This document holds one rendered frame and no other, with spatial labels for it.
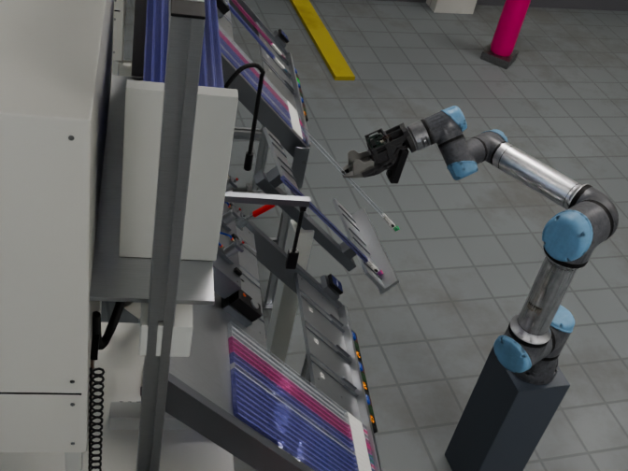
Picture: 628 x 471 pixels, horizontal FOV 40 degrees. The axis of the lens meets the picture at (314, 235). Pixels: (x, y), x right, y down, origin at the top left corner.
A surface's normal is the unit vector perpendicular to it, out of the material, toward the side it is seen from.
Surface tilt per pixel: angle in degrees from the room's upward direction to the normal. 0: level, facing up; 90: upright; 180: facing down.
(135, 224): 90
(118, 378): 0
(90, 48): 0
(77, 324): 90
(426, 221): 0
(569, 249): 82
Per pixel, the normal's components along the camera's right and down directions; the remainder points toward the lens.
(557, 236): -0.70, 0.22
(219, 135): 0.13, 0.65
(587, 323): 0.18, -0.76
